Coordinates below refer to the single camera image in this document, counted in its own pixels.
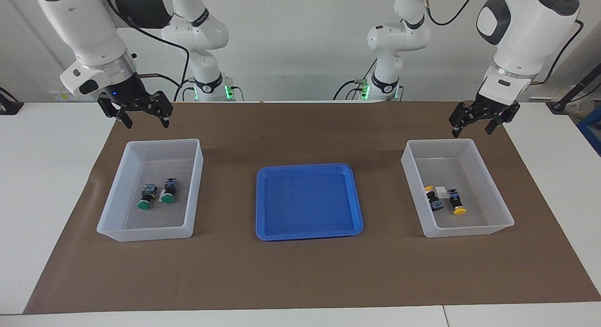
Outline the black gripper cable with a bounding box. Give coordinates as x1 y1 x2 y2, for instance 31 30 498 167
423 0 585 86
106 0 191 102

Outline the blue metal frame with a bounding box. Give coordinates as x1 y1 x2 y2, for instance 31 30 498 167
577 106 601 155

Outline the brown table mat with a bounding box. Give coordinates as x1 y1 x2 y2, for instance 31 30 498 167
23 101 601 314

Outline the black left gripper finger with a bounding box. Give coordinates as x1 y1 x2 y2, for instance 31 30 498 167
448 102 477 138
485 101 521 136

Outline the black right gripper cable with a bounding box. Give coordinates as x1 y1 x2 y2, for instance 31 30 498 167
106 0 191 102

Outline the translucent white plastic box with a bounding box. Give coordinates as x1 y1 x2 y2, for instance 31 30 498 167
96 139 204 242
401 139 515 238

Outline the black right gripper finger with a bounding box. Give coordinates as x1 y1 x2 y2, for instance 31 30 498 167
151 91 173 129
97 94 134 129

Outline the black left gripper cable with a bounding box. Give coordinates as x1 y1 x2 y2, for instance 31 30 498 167
423 0 585 86

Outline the blue plastic tray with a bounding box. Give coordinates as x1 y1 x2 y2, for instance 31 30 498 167
255 163 364 241

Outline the crumpled clear plastic bag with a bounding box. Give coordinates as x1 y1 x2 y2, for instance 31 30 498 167
559 85 601 118

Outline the green push button switch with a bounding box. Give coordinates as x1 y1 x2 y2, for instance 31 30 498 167
137 183 159 210
161 178 180 204

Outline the yellow push button switch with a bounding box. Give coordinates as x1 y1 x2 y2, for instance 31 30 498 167
425 186 445 212
448 188 467 216

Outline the black clamp base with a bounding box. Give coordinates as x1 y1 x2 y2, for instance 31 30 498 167
0 87 24 115

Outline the black stand pole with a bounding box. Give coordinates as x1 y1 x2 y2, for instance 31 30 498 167
547 64 601 112

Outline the black base cable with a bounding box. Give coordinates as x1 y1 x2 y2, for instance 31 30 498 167
173 78 198 102
332 59 378 101

